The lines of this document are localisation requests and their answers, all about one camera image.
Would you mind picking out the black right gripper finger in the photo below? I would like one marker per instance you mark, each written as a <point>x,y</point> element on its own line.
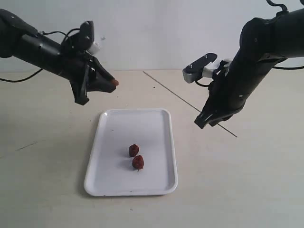
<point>217,121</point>
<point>203,119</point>

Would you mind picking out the thin metal skewer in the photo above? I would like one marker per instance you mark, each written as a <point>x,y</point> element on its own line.
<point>189,104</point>

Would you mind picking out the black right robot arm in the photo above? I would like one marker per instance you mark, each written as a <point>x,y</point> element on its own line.
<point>263,44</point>

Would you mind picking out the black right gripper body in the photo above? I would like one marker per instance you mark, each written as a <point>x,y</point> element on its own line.
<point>218,104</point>

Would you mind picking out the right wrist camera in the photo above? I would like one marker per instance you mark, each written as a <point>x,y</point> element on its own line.
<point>206,66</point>

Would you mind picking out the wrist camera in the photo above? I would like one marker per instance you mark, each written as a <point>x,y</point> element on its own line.
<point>206,66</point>
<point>88,38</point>

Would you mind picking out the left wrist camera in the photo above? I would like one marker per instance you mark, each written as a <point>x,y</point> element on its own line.
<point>88,38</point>

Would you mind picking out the white rectangular tray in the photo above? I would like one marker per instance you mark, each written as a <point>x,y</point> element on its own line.
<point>110,171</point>

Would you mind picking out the red meat chunk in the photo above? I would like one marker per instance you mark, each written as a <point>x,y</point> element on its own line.
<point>133,150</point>
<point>138,162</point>
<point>115,82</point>

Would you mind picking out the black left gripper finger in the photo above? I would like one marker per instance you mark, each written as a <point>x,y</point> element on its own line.
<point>101,70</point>
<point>101,86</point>

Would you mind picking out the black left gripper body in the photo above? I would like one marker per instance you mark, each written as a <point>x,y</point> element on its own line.
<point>79,69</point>

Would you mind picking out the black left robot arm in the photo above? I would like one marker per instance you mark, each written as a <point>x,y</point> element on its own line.
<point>23,41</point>

